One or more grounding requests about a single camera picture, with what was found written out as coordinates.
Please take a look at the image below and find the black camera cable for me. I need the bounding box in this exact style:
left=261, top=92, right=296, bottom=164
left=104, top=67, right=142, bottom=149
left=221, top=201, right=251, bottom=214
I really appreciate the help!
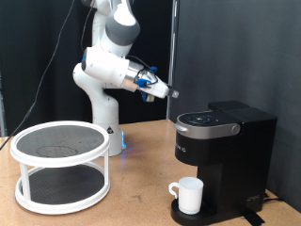
left=0, top=0, right=95, bottom=152

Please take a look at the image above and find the thin black gripper wire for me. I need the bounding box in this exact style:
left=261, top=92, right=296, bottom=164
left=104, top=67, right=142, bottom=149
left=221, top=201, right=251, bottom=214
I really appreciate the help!
left=125, top=55, right=160, bottom=87

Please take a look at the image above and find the white two-tier turntable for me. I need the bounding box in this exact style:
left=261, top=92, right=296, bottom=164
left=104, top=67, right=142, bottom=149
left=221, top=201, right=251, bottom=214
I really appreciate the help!
left=9, top=120, right=111, bottom=216

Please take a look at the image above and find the white ceramic mug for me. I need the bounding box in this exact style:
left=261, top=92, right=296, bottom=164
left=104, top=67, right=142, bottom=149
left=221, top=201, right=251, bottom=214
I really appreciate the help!
left=167, top=176, right=205, bottom=216

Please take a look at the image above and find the blue cable clamp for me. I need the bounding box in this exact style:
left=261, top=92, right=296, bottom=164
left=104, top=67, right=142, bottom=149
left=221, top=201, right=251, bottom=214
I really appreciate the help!
left=136, top=65, right=159, bottom=89

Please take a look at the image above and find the black Keurig coffee machine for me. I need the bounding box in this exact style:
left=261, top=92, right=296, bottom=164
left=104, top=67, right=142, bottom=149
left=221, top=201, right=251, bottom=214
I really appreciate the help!
left=170, top=100, right=278, bottom=226

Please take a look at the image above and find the black tape strip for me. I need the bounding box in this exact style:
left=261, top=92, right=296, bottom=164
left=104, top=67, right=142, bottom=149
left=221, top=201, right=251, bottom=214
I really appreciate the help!
left=241, top=207, right=266, bottom=226

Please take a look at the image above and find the Keurig lid with silver handle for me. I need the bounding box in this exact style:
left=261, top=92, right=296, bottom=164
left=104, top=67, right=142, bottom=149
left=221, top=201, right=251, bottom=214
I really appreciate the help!
left=173, top=110, right=242, bottom=140

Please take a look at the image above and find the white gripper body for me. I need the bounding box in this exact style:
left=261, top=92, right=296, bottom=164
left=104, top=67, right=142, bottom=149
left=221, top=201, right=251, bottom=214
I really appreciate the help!
left=137, top=73, right=172, bottom=100

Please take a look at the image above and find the blue mounted wrist camera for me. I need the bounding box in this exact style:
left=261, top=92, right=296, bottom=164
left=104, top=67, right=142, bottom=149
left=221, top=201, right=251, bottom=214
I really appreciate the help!
left=140, top=90, right=156, bottom=104

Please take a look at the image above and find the black power cord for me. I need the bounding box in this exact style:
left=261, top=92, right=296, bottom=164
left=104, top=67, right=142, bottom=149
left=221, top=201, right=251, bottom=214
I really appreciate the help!
left=262, top=191, right=285, bottom=202

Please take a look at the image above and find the grey vertical edge post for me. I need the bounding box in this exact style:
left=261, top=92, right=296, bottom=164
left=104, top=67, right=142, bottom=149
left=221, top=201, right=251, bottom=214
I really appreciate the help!
left=0, top=70, right=6, bottom=137

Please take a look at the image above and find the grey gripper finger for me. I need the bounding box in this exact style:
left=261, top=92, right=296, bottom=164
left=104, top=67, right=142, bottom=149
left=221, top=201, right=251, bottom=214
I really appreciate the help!
left=166, top=87, right=181, bottom=99

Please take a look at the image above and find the silver vertical frame pole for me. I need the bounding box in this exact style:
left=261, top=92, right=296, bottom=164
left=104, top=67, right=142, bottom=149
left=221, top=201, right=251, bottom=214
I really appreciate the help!
left=166, top=0, right=179, bottom=121

